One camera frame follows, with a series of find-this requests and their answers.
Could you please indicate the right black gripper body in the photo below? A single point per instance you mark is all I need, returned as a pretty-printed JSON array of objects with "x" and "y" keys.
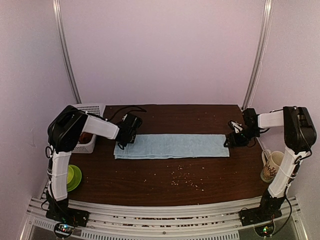
[{"x": 243, "y": 139}]

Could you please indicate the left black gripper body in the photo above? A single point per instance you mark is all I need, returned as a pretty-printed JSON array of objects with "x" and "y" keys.
[{"x": 131, "y": 139}]

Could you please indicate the white perforated plastic basket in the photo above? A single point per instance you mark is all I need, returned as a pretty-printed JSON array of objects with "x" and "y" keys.
[{"x": 93, "y": 108}]

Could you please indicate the light blue towel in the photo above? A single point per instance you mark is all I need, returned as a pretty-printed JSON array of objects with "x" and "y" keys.
[{"x": 174, "y": 146}]

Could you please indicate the rust brown towel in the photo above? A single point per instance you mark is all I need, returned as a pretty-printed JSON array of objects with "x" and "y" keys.
[{"x": 85, "y": 138}]

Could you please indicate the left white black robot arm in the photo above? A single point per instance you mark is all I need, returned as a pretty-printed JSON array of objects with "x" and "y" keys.
[{"x": 63, "y": 136}]

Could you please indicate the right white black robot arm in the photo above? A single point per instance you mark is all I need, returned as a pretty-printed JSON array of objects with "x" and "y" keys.
[{"x": 299, "y": 137}]

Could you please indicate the patterned paper cup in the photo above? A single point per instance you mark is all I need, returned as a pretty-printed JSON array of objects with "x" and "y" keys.
[{"x": 272, "y": 161}]

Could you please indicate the green plate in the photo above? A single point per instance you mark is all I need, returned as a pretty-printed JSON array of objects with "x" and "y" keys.
[{"x": 76, "y": 179}]

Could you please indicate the green bowl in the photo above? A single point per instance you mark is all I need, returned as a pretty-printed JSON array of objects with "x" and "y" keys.
[{"x": 70, "y": 175}]

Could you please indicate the right round circuit board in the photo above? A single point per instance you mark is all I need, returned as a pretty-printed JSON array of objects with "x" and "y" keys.
[{"x": 264, "y": 230}]

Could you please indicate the round circuit board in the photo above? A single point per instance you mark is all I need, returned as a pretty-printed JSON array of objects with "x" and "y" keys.
[
  {"x": 264, "y": 230},
  {"x": 63, "y": 230}
]

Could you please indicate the left round circuit board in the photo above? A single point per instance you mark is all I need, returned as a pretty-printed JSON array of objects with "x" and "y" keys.
[{"x": 63, "y": 230}]

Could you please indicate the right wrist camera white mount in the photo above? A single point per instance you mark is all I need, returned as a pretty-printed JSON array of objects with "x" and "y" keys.
[{"x": 235, "y": 126}]

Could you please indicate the right aluminium corner post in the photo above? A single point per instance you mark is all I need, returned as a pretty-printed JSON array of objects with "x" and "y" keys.
[{"x": 260, "y": 50}]

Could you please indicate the aluminium corner post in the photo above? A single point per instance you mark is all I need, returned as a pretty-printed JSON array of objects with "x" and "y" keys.
[
  {"x": 65, "y": 53},
  {"x": 260, "y": 50}
]

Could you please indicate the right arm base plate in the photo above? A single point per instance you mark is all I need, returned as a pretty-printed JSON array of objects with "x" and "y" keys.
[{"x": 255, "y": 216}]

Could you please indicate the aluminium front rail frame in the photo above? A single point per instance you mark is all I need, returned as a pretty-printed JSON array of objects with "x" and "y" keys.
[{"x": 216, "y": 221}]

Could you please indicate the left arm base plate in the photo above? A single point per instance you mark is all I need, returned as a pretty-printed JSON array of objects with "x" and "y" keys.
[{"x": 70, "y": 216}]

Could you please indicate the left aluminium corner post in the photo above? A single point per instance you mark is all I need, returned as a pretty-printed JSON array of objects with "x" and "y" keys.
[{"x": 65, "y": 53}]

